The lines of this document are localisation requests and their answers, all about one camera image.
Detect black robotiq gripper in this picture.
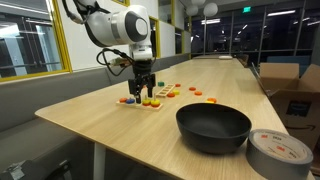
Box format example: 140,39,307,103
127,59,157,105

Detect wooden peg board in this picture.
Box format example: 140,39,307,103
115,93,164,112

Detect wooden ladder piece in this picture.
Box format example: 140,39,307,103
155,83,176,98

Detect black bowl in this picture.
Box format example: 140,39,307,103
175,102,253,155

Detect white table leg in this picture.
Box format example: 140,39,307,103
93,142,107,180

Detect white globe lamp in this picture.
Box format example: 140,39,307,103
203,2,220,18
185,3,200,17

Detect dark wooden chair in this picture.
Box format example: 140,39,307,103
237,53,250,68

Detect grey upholstered bench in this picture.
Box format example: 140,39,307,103
0,53,192,180

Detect yellow framed window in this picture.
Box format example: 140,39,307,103
0,0,73,83

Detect brown cardboard box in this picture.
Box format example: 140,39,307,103
251,62,320,151

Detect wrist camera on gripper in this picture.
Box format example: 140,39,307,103
107,57,130,67

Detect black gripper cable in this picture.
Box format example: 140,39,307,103
96,48,135,77

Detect black clamp mount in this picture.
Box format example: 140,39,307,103
0,159,73,180

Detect grey duct tape roll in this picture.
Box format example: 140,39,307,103
245,128,314,180

